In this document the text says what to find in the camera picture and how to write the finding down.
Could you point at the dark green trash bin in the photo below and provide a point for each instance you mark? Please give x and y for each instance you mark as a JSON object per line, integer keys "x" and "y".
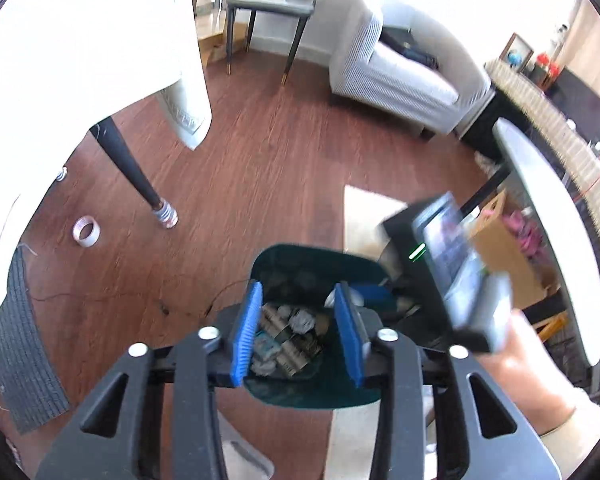
{"x": 290, "y": 260}

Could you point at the dark oval coffee table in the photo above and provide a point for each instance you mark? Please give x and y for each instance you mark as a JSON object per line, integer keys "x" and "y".
{"x": 545, "y": 200}

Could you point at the framed globe picture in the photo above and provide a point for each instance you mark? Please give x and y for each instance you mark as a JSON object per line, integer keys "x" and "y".
{"x": 517, "y": 52}

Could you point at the white plastic object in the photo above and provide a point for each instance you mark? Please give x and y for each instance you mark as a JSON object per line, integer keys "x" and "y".
{"x": 245, "y": 450}

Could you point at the white paper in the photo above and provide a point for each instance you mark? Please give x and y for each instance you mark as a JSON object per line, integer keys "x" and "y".
{"x": 301, "y": 322}

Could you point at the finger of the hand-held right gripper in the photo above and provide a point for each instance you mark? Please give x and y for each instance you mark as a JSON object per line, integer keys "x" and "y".
{"x": 375, "y": 296}

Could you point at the person's right forearm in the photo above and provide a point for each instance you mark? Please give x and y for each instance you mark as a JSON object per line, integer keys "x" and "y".
{"x": 535, "y": 380}

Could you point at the black table leg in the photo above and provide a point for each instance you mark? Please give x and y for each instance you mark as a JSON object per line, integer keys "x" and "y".
{"x": 125, "y": 160}

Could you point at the black bag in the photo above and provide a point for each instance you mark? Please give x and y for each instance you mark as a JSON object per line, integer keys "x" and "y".
{"x": 405, "y": 45}

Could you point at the pale patterned tablecloth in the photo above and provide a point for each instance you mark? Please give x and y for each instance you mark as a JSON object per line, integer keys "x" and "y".
{"x": 80, "y": 35}

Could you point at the wooden box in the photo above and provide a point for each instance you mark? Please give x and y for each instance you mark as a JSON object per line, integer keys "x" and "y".
{"x": 510, "y": 265}

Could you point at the grey dining chair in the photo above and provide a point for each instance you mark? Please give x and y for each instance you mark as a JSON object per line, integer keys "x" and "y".
{"x": 270, "y": 5}

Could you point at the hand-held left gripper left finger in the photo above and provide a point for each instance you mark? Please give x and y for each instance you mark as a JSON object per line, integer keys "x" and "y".
{"x": 245, "y": 335}

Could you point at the grey ribbed floor mat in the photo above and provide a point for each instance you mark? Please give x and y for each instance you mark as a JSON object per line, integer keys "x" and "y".
{"x": 25, "y": 360}

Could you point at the beige rug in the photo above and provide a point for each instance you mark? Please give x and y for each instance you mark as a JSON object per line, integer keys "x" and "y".
{"x": 365, "y": 215}

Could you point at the cabinet with lace cloth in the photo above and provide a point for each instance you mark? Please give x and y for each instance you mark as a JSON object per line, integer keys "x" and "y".
{"x": 550, "y": 115}

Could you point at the pink cloth item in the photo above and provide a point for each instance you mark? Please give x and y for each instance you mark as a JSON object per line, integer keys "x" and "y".
{"x": 525, "y": 232}

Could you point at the black television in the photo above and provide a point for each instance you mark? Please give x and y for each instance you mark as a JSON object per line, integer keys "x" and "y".
{"x": 580, "y": 100}

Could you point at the flat cardboard box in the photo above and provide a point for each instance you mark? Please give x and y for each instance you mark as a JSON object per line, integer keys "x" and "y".
{"x": 212, "y": 50}

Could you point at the clear tape roll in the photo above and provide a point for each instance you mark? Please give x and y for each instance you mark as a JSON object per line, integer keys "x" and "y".
{"x": 78, "y": 232}

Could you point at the striped table leg sock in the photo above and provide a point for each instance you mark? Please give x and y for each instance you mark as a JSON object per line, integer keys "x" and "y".
{"x": 61, "y": 174}
{"x": 166, "y": 215}

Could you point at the dark patterned packet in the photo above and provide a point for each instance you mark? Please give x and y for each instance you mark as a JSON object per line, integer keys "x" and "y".
{"x": 276, "y": 321}
{"x": 300, "y": 357}

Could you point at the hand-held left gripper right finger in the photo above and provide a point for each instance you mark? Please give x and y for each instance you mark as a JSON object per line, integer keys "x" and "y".
{"x": 350, "y": 340}

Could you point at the grey striped armchair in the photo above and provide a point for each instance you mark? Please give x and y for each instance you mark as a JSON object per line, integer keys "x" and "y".
{"x": 405, "y": 80}

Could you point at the red ornament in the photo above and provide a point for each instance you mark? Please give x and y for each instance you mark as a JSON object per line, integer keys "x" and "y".
{"x": 547, "y": 62}

